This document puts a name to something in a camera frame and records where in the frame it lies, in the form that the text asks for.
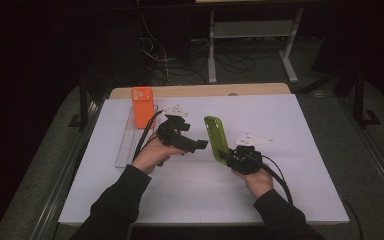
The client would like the right hand-held gripper cable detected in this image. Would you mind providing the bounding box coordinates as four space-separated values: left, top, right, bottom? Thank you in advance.
256 153 294 206

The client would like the orange phone case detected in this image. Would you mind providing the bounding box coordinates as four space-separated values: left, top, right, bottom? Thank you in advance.
131 86 156 130

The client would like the person's right hand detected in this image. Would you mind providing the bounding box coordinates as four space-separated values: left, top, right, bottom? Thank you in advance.
231 164 274 200

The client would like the green phone case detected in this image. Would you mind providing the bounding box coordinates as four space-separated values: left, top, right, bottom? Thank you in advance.
203 115 230 165

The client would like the thin black cable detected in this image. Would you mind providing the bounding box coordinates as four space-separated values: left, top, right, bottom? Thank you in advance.
342 198 365 240

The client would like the left hand-held gripper cable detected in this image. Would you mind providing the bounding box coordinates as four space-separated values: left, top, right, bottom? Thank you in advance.
133 109 164 162

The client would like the person's left hand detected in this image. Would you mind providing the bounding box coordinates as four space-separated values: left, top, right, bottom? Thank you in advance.
131 133 186 175

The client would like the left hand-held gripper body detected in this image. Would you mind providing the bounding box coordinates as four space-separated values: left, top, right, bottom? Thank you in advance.
156 104 197 154

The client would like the hand-held gripper cable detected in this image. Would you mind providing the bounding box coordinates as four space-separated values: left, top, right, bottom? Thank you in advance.
256 153 294 206
133 109 164 162

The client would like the clear plastic tray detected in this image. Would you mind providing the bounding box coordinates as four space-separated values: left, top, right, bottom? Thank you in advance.
114 104 159 169

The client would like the black metal stand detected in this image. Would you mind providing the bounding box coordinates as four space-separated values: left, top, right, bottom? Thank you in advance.
68 74 92 132
353 64 383 129

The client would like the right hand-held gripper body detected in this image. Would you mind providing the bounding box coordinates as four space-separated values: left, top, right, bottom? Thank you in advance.
227 133 274 175

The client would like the aluminium rail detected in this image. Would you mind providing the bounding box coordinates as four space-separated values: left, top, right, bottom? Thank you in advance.
29 99 104 240
338 96 384 208

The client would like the white metal desk frame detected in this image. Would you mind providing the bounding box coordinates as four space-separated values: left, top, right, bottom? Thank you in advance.
207 7 305 84

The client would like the tangle of floor cables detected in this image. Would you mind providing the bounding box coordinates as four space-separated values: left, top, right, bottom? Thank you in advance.
136 13 211 86

